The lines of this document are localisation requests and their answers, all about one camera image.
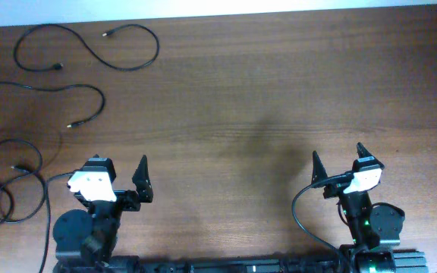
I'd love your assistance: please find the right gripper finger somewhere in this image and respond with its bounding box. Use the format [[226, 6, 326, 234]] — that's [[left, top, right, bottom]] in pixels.
[[356, 143, 373, 158], [311, 151, 328, 188]]

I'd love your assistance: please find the black USB cable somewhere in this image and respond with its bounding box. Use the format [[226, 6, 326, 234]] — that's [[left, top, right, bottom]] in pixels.
[[12, 22, 162, 73], [0, 113, 48, 233], [0, 80, 106, 129]]

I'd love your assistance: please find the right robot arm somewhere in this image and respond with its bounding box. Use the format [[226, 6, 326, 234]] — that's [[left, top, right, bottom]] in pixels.
[[311, 143, 405, 272]]

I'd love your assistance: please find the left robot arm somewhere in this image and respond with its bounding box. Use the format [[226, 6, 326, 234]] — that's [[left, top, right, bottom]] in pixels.
[[52, 155, 153, 272]]

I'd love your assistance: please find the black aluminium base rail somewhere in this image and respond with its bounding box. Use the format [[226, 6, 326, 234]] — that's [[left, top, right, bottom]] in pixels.
[[53, 251, 429, 273]]

